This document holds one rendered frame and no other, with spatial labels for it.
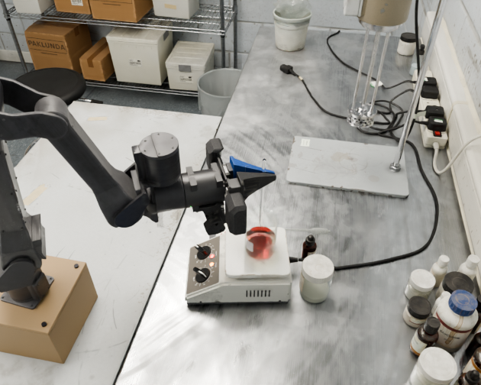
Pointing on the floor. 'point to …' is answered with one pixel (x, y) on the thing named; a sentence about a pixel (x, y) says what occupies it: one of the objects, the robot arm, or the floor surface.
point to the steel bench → (298, 373)
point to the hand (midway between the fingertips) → (255, 179)
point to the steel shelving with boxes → (122, 41)
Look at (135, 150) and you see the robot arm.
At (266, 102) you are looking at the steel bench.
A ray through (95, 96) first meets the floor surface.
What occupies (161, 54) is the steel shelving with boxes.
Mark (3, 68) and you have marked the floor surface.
